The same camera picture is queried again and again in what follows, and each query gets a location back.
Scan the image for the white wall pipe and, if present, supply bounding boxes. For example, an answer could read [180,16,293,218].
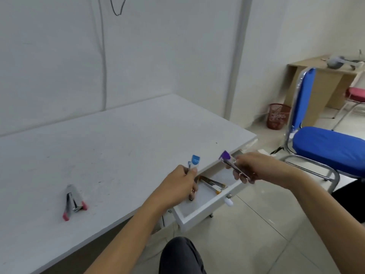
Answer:
[223,0,254,121]

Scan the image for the blue padded metal chair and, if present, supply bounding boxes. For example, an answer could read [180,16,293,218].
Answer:
[280,67,365,195]

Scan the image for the person's right hand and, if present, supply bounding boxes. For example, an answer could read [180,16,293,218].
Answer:
[226,152,286,189]

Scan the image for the purple-tipped metal stapler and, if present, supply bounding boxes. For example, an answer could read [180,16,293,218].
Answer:
[219,151,251,182]

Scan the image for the white drawer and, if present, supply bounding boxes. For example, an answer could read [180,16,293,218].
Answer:
[171,151,252,233]

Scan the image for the red padded stool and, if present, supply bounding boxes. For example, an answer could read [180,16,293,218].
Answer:
[332,87,365,131]

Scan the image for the light wooden desk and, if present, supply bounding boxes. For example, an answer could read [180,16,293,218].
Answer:
[285,55,365,127]

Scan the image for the red mesh waste basket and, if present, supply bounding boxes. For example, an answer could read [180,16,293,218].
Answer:
[266,103,291,131]

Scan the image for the pink-tipped metal stapler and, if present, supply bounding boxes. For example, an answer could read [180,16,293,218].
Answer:
[62,184,88,222]

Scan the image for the person's left hand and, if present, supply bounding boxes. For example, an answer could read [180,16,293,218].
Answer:
[153,165,198,210]

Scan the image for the person's right forearm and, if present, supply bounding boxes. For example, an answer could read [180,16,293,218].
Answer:
[275,165,365,274]

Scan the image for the grey bundled object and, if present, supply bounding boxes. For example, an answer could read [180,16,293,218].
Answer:
[326,55,346,69]

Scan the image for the blue-tipped metal stapler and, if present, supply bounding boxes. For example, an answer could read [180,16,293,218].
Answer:
[187,155,201,202]

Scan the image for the person's dark trouser leg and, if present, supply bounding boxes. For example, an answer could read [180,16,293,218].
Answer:
[159,236,207,274]

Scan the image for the person's left forearm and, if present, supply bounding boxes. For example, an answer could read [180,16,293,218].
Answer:
[83,197,172,274]

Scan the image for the black wall cable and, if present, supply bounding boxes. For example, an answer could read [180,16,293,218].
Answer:
[109,0,126,16]

